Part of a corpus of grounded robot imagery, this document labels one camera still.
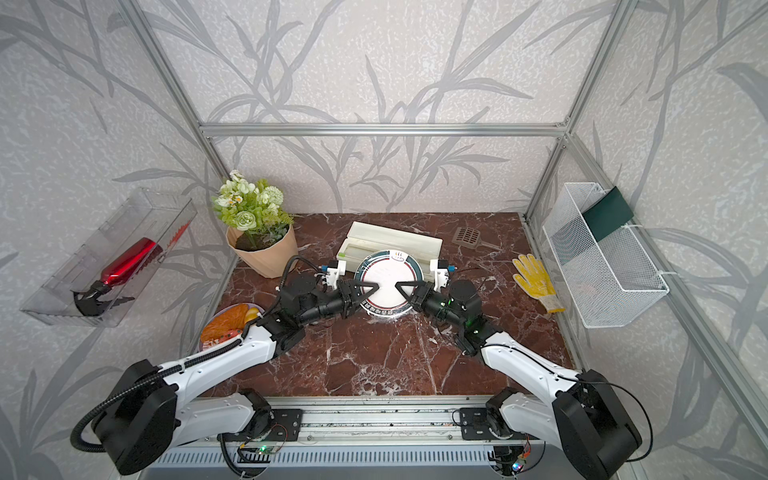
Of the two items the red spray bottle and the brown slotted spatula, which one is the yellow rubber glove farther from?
the red spray bottle

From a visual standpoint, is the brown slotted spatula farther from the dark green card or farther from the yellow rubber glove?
the dark green card

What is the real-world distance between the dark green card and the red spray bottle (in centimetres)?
101

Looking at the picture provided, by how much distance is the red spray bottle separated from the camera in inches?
23.4

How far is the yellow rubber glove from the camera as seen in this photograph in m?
0.98

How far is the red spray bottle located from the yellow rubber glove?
3.43ft

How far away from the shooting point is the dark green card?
0.69 m
